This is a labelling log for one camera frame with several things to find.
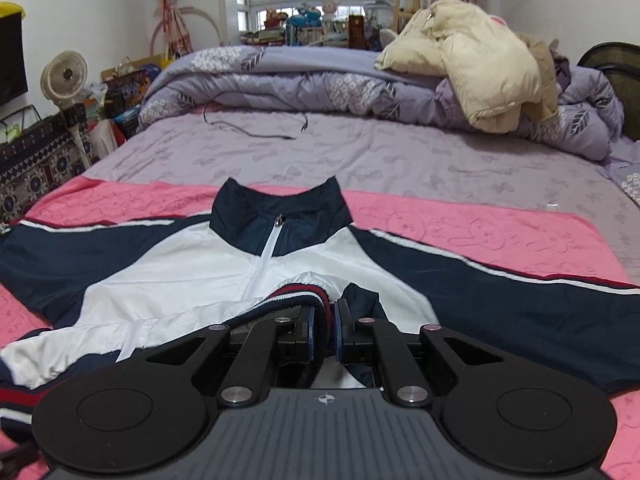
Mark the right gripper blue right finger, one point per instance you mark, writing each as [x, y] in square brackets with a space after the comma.
[378, 345]

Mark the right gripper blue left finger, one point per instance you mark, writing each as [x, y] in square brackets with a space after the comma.
[279, 351]

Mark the navy and white jacket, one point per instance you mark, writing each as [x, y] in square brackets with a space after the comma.
[320, 289]

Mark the purple bed sheet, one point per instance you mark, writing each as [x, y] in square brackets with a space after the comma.
[368, 154]

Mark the pink rabbit print blanket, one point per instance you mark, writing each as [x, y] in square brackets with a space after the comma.
[475, 239]

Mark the patterned dark cloth covered cabinet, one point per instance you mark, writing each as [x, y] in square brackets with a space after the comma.
[41, 160]

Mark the cream puffy down jacket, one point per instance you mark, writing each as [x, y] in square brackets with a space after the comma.
[496, 75]

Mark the pink floral curtain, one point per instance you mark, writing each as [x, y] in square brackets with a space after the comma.
[176, 33]

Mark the purple patterned pillow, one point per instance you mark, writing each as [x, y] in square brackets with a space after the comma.
[622, 167]

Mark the purple patterned folded quilt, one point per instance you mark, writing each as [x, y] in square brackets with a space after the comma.
[588, 120]

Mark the white round desk fan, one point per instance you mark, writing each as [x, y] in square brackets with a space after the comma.
[63, 78]

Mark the dark bed headboard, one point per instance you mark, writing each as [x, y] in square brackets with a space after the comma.
[619, 62]

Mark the black wall television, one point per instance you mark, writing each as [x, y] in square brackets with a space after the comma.
[13, 80]

